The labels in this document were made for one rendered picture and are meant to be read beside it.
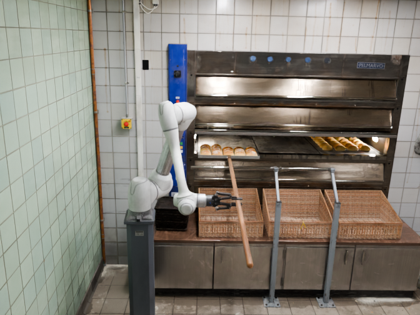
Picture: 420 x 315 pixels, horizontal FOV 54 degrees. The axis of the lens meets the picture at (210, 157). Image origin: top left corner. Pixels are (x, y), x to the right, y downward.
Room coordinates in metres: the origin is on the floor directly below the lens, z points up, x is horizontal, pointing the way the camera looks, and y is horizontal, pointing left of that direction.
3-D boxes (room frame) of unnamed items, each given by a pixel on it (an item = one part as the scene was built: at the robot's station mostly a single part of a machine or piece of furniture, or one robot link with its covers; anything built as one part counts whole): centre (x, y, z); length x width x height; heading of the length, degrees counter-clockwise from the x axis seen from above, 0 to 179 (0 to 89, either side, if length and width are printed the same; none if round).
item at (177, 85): (4.58, 0.32, 1.07); 1.93 x 0.16 x 2.15; 1
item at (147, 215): (2.64, 0.48, 1.03); 0.22 x 0.18 x 0.06; 5
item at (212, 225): (3.40, -0.18, 0.72); 0.56 x 0.49 x 0.28; 92
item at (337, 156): (3.70, -0.75, 1.16); 1.80 x 0.06 x 0.04; 91
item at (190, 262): (3.39, -0.65, 0.29); 2.42 x 0.56 x 0.58; 91
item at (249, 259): (2.57, -0.19, 1.19); 1.71 x 0.03 x 0.03; 1
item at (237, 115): (3.68, -0.75, 1.54); 1.79 x 0.11 x 0.19; 91
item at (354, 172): (3.68, -0.75, 1.02); 1.79 x 0.11 x 0.19; 91
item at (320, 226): (3.41, -0.78, 0.72); 0.56 x 0.49 x 0.28; 91
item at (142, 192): (2.67, 0.48, 1.17); 0.18 x 0.16 x 0.22; 148
